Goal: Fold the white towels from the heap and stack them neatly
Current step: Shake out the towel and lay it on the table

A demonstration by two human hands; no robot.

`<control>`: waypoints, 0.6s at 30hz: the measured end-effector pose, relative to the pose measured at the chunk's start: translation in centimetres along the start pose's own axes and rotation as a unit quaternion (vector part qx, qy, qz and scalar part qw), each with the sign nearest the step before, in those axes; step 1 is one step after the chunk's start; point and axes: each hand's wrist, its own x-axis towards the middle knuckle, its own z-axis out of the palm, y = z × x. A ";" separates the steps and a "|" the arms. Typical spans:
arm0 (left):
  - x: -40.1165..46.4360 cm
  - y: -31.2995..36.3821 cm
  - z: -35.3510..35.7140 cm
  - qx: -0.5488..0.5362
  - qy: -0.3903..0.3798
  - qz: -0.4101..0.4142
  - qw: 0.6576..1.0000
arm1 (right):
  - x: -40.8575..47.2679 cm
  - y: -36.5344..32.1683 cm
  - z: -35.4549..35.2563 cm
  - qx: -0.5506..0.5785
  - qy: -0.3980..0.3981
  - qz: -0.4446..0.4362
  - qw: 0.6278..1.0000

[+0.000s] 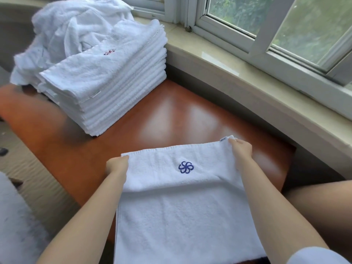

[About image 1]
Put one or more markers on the person's left hand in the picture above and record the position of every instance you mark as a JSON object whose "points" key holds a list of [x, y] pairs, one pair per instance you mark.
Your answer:
{"points": [[117, 165]]}

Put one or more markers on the person's right hand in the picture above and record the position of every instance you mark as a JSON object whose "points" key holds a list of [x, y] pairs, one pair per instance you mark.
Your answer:
{"points": [[243, 152]]}

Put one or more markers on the person's left fingers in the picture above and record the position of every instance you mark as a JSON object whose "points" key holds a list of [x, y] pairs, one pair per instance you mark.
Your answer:
{"points": [[125, 162]]}

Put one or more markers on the person's right fingers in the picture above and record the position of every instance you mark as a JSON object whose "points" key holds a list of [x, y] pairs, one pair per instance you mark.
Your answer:
{"points": [[236, 143]]}

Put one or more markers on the white towel with blue emblem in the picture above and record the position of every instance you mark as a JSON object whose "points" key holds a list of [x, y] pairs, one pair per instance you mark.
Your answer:
{"points": [[181, 211]]}

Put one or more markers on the person's left forearm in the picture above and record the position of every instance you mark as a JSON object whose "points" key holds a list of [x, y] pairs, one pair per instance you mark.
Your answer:
{"points": [[88, 222]]}

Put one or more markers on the person's right forearm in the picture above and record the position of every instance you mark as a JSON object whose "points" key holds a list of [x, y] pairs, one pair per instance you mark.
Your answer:
{"points": [[275, 217]]}

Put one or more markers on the beige stone window sill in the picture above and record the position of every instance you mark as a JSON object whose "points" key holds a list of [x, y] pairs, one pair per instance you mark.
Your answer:
{"points": [[261, 96]]}

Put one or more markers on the stack of folded white towels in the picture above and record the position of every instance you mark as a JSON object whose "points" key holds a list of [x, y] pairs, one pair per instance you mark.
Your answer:
{"points": [[110, 79]]}

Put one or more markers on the person's right leg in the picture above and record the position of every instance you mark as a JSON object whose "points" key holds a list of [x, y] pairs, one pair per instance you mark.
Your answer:
{"points": [[324, 214]]}

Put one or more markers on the small dark object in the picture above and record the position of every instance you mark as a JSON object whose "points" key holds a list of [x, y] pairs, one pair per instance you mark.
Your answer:
{"points": [[3, 151]]}

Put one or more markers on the small metal window stopper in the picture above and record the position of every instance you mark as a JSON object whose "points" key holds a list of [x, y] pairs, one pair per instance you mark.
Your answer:
{"points": [[188, 29]]}

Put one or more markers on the white fluffy fabric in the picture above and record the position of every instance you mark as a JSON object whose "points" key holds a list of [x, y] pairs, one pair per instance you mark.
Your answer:
{"points": [[16, 225]]}

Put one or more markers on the white shirt sleeve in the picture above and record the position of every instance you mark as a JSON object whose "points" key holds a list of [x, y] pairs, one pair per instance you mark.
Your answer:
{"points": [[316, 257]]}

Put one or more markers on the pile of crumpled white towels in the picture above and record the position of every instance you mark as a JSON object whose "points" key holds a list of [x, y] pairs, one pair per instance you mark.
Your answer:
{"points": [[66, 27]]}

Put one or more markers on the white window frame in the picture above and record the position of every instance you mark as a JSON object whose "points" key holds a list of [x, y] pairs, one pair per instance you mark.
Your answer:
{"points": [[275, 52]]}

